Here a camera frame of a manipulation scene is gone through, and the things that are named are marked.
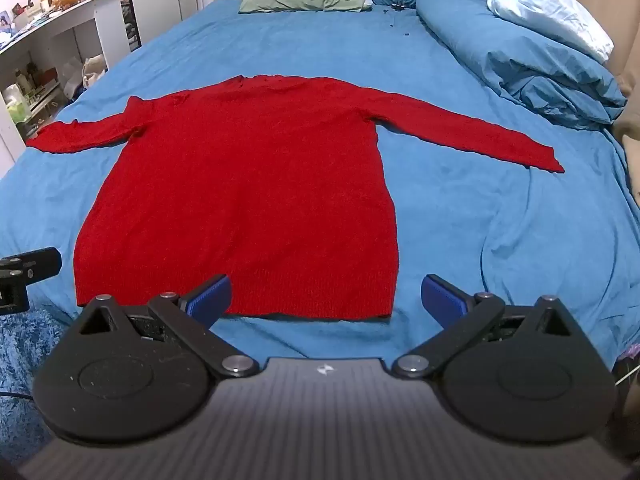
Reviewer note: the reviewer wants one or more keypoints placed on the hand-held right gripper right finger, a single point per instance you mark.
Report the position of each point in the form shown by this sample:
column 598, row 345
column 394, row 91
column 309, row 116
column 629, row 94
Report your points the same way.
column 440, row 297

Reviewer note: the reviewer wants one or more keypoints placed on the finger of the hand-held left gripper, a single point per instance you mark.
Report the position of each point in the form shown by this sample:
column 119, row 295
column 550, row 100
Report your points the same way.
column 12, row 297
column 42, row 261

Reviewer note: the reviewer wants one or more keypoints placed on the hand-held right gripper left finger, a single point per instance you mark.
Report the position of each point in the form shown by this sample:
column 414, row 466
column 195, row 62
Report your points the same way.
column 210, row 297

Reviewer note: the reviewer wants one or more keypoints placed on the red knit sweater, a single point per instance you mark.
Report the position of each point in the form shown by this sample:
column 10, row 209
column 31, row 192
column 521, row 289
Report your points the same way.
column 240, row 185

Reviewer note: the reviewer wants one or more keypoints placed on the blue shaggy rug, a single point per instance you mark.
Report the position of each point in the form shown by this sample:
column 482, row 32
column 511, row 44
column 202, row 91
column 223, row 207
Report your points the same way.
column 22, row 355

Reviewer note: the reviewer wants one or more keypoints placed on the white bag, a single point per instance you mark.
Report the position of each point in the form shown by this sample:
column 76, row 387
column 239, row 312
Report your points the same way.
column 94, row 71

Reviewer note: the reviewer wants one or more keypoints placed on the white desk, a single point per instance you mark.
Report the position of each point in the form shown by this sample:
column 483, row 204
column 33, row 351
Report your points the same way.
column 55, row 20

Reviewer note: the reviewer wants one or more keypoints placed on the blue duvet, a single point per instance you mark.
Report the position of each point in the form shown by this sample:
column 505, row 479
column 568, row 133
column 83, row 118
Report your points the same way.
column 525, row 65

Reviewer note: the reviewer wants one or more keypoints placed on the beige sofa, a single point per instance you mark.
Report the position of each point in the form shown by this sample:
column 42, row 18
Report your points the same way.
column 627, row 125

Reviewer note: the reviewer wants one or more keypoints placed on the light blue blanket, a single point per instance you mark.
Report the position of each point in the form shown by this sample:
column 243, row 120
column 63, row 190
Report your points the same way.
column 550, row 7

